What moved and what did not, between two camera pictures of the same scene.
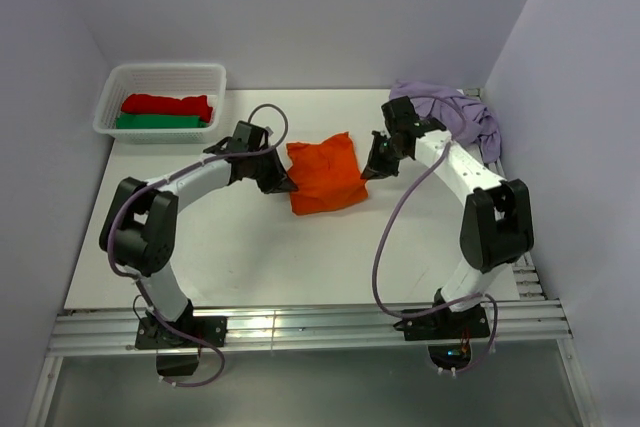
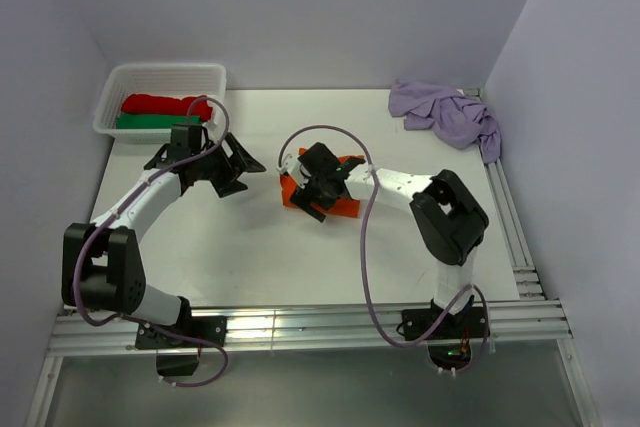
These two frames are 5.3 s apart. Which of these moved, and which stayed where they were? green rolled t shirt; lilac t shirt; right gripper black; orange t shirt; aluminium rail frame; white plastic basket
Moved: right gripper black; orange t shirt
Stayed: lilac t shirt; white plastic basket; green rolled t shirt; aluminium rail frame
